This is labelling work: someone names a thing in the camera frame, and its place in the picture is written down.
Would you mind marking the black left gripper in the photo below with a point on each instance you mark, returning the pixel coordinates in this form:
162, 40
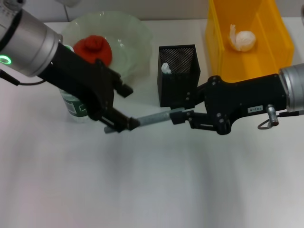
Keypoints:
78, 78

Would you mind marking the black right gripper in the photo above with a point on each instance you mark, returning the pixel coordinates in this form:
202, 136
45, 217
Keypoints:
242, 97

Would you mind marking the grey metallic pen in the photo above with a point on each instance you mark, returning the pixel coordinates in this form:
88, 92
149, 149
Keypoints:
154, 117

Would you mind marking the mint green pen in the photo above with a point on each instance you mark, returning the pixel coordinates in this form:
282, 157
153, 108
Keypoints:
165, 69

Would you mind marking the clear green-label water bottle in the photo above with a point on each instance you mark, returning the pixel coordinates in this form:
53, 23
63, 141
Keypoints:
73, 107

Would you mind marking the red knitted toy orange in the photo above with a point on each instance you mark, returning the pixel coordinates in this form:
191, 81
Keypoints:
95, 47

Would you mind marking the white paper ball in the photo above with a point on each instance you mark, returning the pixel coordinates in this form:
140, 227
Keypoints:
244, 40

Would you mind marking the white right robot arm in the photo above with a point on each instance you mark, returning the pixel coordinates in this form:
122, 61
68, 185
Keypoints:
294, 88

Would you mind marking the black mesh pen holder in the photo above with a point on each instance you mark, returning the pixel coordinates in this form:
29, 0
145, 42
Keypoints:
175, 85

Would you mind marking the pale green glass fruit plate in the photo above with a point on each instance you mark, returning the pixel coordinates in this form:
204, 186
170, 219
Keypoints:
133, 38

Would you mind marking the yellow plastic bin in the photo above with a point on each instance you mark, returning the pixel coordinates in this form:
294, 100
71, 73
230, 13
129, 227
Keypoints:
249, 64

